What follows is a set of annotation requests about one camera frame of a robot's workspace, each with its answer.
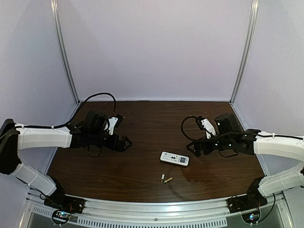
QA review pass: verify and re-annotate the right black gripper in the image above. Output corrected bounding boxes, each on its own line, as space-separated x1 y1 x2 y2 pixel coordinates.
187 135 233 159

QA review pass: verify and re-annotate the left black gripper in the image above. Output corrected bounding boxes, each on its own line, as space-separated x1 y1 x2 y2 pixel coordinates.
89 131 132 153

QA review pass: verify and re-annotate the white remote control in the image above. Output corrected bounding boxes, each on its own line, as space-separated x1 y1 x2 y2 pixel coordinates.
160 152 189 166

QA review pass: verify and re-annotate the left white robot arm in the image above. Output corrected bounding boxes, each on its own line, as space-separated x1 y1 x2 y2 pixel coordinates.
0 111 133 211

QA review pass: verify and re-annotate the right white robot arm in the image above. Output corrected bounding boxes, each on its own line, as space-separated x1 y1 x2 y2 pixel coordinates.
186 114 304 210

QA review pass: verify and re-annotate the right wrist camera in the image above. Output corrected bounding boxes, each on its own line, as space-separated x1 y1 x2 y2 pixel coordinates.
196 116 216 139

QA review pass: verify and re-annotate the right black cable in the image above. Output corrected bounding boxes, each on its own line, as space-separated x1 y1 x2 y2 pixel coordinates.
181 115 207 143

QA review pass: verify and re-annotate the black cable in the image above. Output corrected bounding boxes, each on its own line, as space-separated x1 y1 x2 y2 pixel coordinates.
181 115 207 143
57 92 117 129

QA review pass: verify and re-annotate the left black cable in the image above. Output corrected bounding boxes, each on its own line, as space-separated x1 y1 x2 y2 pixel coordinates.
57 92 117 129

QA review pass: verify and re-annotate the aluminium front rail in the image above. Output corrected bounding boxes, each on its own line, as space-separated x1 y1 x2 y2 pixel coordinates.
25 191 291 222

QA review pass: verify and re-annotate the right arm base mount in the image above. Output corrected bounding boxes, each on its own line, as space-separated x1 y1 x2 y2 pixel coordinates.
226 193 268 213

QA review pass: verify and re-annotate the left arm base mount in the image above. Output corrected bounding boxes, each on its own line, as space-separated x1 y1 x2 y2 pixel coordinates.
44 195 85 214

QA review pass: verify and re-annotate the white slotted cable duct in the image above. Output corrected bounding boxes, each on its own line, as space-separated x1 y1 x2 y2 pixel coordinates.
28 206 228 228

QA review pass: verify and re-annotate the right aluminium corner post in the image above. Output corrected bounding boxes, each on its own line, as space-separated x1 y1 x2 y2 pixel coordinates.
230 0 259 105

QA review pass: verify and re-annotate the aluminium corner post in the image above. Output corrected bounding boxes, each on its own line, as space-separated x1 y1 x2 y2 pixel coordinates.
50 0 80 105
230 0 259 105

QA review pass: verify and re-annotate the left aluminium corner post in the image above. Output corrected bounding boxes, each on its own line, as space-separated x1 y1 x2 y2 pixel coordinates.
50 0 80 105

